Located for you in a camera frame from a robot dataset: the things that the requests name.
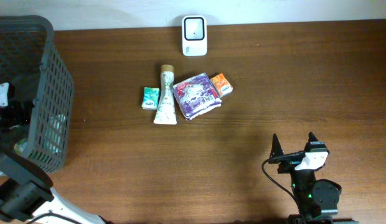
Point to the purple white tissue pack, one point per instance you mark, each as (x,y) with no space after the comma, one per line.
(196,96)

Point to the small teal tissue pack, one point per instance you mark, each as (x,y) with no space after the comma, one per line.
(150,98)

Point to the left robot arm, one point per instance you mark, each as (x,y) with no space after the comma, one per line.
(28,195)

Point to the grey plastic mesh basket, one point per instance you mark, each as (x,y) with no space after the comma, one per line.
(30,61)

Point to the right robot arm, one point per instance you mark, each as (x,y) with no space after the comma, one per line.
(316,200)

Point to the teal wet wipe pouch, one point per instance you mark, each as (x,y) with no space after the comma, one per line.
(20,146)

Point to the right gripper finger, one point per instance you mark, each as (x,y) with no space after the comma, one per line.
(312,137)
(276,150)

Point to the white green tube brown cap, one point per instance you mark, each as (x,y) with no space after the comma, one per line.
(166,113)

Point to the small orange tissue pack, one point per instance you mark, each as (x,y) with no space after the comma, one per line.
(222,85)

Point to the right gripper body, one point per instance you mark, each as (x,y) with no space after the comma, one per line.
(288,163)

